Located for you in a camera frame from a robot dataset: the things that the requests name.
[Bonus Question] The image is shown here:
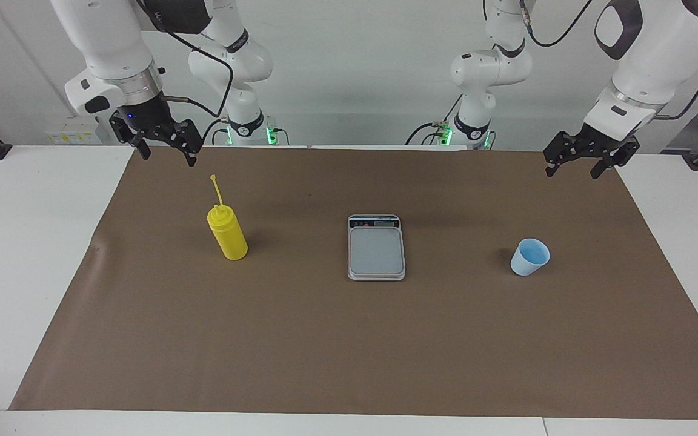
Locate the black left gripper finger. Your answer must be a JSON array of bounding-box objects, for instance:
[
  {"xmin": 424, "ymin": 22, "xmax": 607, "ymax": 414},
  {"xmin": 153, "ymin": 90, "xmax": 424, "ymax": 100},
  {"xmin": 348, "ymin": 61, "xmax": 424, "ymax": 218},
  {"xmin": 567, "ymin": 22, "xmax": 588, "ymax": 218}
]
[
  {"xmin": 544, "ymin": 132, "xmax": 586, "ymax": 178},
  {"xmin": 590, "ymin": 138, "xmax": 640, "ymax": 180}
]

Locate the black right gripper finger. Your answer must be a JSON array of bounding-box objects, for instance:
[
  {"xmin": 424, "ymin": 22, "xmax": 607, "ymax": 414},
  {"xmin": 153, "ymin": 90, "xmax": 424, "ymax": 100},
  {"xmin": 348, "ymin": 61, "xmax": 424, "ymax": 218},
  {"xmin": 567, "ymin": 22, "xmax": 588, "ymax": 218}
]
[
  {"xmin": 110, "ymin": 115, "xmax": 151, "ymax": 160},
  {"xmin": 168, "ymin": 120, "xmax": 204, "ymax": 167}
]

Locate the yellow squeeze bottle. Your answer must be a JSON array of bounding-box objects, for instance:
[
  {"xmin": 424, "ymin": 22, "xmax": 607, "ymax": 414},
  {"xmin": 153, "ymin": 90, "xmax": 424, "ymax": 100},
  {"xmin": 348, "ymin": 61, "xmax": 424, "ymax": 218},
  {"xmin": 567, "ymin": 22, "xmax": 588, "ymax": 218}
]
[{"xmin": 207, "ymin": 174, "xmax": 249, "ymax": 261}]

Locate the blue paper cup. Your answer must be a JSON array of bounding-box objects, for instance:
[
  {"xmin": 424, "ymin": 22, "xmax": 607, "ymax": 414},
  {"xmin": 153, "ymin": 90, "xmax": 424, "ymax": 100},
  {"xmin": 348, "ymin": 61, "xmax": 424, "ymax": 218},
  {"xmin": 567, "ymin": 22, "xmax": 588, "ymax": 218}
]
[{"xmin": 510, "ymin": 238, "xmax": 551, "ymax": 277}]

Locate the silver digital kitchen scale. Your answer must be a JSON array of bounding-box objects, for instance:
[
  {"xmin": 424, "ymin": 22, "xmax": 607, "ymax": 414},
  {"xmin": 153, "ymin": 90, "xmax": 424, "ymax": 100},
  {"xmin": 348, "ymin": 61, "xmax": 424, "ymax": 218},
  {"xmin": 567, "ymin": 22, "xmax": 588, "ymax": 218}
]
[{"xmin": 347, "ymin": 214, "xmax": 406, "ymax": 282}]

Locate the brown table mat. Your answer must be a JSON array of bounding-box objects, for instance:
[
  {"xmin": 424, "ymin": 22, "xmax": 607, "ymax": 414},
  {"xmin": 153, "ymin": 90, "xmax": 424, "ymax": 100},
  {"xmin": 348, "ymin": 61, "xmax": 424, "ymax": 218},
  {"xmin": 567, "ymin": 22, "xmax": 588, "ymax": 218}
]
[{"xmin": 8, "ymin": 147, "xmax": 698, "ymax": 420}]

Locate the black base cable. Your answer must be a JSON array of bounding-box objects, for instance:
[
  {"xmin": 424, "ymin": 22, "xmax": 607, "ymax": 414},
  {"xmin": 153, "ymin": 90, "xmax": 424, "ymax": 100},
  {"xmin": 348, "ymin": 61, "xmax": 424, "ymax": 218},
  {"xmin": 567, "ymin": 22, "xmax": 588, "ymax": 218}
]
[
  {"xmin": 405, "ymin": 121, "xmax": 454, "ymax": 146},
  {"xmin": 202, "ymin": 118, "xmax": 230, "ymax": 146}
]

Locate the white wall outlet box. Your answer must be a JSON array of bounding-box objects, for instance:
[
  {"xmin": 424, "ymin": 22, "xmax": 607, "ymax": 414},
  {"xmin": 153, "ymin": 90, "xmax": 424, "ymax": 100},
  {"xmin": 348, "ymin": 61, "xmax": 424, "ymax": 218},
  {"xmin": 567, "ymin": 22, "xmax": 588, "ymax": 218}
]
[{"xmin": 46, "ymin": 117, "xmax": 102, "ymax": 145}]

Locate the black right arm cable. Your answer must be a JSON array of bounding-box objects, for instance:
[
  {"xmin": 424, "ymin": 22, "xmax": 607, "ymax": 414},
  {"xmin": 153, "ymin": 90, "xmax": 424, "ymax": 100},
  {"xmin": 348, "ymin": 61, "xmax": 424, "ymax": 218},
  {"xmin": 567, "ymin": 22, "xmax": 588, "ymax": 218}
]
[{"xmin": 137, "ymin": 0, "xmax": 234, "ymax": 119}]

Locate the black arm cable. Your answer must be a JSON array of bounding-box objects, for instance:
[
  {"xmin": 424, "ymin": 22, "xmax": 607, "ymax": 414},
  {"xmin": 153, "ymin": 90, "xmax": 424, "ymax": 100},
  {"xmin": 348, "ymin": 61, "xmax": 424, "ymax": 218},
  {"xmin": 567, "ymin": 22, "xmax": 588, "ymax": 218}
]
[
  {"xmin": 137, "ymin": 0, "xmax": 234, "ymax": 119},
  {"xmin": 516, "ymin": 0, "xmax": 698, "ymax": 121}
]

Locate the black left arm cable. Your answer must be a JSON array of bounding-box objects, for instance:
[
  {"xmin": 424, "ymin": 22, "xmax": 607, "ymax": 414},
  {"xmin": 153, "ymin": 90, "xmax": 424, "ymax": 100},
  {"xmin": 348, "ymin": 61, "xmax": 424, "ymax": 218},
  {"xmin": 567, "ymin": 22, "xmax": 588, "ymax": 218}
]
[{"xmin": 516, "ymin": 0, "xmax": 698, "ymax": 121}]

